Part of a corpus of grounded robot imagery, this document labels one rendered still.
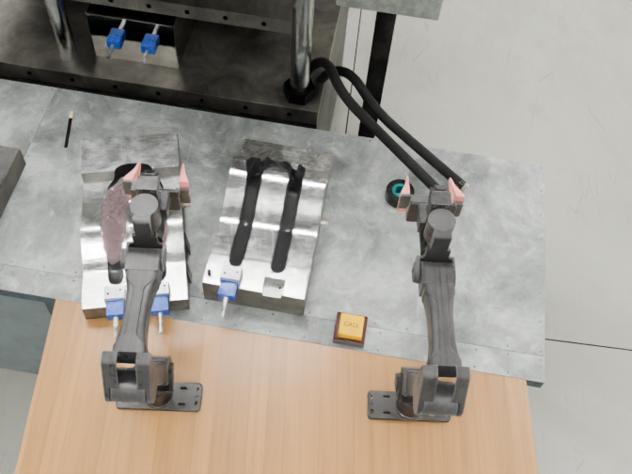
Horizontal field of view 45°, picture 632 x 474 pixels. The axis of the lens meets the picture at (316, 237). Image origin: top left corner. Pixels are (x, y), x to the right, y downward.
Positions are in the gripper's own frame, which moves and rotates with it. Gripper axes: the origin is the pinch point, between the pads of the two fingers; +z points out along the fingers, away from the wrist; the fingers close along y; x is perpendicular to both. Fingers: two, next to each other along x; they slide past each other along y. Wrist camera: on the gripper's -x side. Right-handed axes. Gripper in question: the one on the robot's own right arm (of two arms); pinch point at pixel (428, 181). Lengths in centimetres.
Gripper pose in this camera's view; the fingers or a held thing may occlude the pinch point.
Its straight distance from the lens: 175.1
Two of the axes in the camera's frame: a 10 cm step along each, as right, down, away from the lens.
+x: -0.5, 5.5, 8.3
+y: -10.0, -0.5, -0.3
